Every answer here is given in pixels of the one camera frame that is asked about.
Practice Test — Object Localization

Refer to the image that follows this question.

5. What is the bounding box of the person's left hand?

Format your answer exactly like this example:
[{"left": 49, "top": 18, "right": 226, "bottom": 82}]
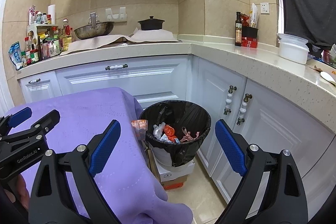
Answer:
[{"left": 0, "top": 175, "right": 30, "bottom": 211}]

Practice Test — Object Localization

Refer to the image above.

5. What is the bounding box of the group of seasoning bottles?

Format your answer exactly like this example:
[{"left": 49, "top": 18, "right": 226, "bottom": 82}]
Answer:
[{"left": 21, "top": 5, "right": 62, "bottom": 67}]

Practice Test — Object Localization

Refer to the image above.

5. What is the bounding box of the trash bin with black liner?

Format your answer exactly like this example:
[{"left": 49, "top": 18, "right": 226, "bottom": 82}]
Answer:
[{"left": 139, "top": 100, "right": 212, "bottom": 168}]

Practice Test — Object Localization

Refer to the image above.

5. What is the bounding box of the dark olive oil bottle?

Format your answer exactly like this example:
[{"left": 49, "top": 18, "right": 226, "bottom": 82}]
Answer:
[{"left": 234, "top": 11, "right": 242, "bottom": 46}]

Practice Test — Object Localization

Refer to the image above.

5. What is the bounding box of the black pot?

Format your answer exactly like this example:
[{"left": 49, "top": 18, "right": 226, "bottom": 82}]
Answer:
[{"left": 138, "top": 16, "right": 165, "bottom": 31}]

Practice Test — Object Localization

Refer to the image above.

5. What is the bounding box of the pile of colourful packets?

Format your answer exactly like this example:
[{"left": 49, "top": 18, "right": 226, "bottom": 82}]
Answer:
[{"left": 307, "top": 43, "right": 336, "bottom": 69}]

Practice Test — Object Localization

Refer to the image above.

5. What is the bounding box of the paper towel roll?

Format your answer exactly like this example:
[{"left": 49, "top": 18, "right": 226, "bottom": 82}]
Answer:
[{"left": 48, "top": 4, "right": 56, "bottom": 25}]

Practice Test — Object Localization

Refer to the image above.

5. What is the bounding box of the orange wrapper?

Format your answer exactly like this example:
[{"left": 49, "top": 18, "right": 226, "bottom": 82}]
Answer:
[{"left": 163, "top": 126, "right": 180, "bottom": 143}]

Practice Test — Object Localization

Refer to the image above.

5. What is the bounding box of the red box stack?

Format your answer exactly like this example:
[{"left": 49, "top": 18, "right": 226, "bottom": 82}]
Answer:
[{"left": 241, "top": 36, "right": 258, "bottom": 48}]

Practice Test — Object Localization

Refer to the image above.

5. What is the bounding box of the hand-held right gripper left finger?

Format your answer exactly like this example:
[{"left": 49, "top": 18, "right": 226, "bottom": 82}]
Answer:
[{"left": 28, "top": 119, "right": 122, "bottom": 224}]

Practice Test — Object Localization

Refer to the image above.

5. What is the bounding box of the beige stone countertop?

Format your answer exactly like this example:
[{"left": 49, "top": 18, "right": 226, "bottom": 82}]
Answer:
[{"left": 17, "top": 34, "right": 336, "bottom": 132}]

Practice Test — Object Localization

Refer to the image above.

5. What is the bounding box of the white cardboard box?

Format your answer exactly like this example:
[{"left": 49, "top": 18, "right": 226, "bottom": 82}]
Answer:
[{"left": 156, "top": 160, "right": 196, "bottom": 183}]

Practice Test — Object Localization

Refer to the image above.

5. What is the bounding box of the blue snack bag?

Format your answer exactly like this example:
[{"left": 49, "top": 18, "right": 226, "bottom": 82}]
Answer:
[{"left": 8, "top": 42, "right": 24, "bottom": 70}]

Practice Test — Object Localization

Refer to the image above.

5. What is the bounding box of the black container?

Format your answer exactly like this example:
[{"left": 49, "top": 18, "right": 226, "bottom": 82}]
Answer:
[{"left": 241, "top": 25, "right": 259, "bottom": 38}]

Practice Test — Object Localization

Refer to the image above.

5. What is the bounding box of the clear packet orange label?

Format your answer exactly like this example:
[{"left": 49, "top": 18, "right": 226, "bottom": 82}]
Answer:
[{"left": 131, "top": 120, "right": 149, "bottom": 140}]

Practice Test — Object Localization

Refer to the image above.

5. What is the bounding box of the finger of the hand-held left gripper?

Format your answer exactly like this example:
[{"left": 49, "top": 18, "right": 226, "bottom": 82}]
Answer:
[
  {"left": 0, "top": 109, "right": 61, "bottom": 147},
  {"left": 0, "top": 107, "right": 32, "bottom": 136}
]

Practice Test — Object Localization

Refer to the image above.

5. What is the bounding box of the white spoon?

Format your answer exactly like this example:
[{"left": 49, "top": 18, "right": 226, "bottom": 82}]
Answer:
[{"left": 320, "top": 71, "right": 336, "bottom": 83}]

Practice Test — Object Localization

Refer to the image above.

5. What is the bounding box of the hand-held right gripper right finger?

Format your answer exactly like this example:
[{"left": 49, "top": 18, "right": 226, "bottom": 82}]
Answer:
[{"left": 215, "top": 119, "right": 309, "bottom": 224}]

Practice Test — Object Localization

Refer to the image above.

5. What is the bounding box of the narrow white cabinet door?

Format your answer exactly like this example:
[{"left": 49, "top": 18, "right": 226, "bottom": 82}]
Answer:
[{"left": 20, "top": 70, "right": 62, "bottom": 104}]

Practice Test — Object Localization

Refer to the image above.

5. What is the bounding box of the yellow cooking oil bottle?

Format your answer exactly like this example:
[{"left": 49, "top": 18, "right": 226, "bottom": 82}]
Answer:
[{"left": 60, "top": 19, "right": 73, "bottom": 51}]

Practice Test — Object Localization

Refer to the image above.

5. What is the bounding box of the purple tablecloth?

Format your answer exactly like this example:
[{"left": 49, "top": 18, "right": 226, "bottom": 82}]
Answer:
[{"left": 5, "top": 87, "right": 193, "bottom": 224}]

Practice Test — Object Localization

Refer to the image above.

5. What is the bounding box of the wide white cabinet door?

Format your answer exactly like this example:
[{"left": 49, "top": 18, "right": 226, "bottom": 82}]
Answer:
[{"left": 55, "top": 55, "right": 193, "bottom": 109}]

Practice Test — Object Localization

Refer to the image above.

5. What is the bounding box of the beige stove cover sheet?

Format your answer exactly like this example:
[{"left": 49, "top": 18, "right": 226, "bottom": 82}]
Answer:
[
  {"left": 128, "top": 27, "right": 176, "bottom": 43},
  {"left": 60, "top": 34, "right": 135, "bottom": 56}
]

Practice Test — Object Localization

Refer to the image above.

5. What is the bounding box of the metal wok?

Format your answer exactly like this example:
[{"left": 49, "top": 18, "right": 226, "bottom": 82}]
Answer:
[{"left": 73, "top": 13, "right": 115, "bottom": 40}]

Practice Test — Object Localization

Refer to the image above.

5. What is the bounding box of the white lidded plastic container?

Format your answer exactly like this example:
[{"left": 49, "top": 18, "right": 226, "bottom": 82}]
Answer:
[{"left": 278, "top": 33, "right": 310, "bottom": 65}]

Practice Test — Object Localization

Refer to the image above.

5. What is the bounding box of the white wall holder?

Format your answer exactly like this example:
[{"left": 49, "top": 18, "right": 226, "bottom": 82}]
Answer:
[{"left": 106, "top": 7, "right": 128, "bottom": 22}]

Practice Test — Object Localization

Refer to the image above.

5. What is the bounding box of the white seasoning rack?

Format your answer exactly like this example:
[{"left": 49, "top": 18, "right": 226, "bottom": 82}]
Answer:
[{"left": 28, "top": 24, "right": 55, "bottom": 48}]

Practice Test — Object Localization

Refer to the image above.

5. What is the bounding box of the red checked ribbon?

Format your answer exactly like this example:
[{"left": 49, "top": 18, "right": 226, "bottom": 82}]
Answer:
[{"left": 182, "top": 127, "right": 201, "bottom": 143}]

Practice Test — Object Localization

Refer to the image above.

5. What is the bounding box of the brown cardboard box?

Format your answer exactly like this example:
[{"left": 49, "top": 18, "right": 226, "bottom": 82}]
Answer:
[{"left": 146, "top": 147, "right": 188, "bottom": 191}]

